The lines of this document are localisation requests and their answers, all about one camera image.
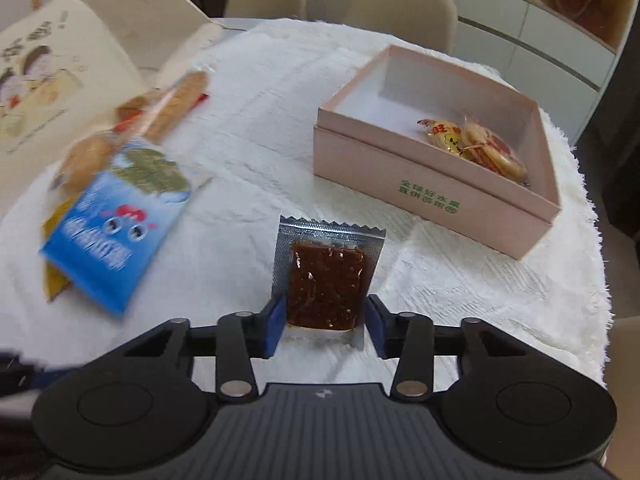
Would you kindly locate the white textured tablecloth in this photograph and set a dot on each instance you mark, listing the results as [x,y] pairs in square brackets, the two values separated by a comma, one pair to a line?
[254,134]

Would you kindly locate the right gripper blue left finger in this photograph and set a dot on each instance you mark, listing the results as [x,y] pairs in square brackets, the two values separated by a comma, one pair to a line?
[241,337]

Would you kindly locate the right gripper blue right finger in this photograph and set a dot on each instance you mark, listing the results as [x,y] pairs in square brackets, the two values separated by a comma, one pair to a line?
[408,337]

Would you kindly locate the white sideboard cabinet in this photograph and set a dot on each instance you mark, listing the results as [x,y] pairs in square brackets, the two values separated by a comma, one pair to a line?
[553,61]

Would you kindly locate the beige chair right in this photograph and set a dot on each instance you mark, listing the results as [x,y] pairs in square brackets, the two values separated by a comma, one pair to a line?
[431,24]

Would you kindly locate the cream illustrated gift bag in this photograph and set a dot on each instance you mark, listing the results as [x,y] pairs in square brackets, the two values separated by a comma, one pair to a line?
[60,67]

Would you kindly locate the yellow snack packet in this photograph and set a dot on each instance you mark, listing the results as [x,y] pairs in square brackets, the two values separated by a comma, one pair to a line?
[54,280]

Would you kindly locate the blue seaweed snack packet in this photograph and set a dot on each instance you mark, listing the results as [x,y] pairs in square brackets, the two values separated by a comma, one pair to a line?
[105,242]

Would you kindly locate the round bread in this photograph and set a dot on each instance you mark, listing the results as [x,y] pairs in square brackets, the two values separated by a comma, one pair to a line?
[83,161]

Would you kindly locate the rice cracker packet in box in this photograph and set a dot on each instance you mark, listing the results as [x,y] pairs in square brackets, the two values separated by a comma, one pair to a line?
[478,144]

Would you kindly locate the pink cardboard box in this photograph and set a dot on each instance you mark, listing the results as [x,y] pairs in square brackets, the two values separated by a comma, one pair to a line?
[366,138]

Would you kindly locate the silver packet of brown snack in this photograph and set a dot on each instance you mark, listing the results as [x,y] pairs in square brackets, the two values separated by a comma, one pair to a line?
[322,271]

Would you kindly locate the long clear biscuit packet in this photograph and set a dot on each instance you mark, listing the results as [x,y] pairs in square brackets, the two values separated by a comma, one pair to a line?
[155,113]

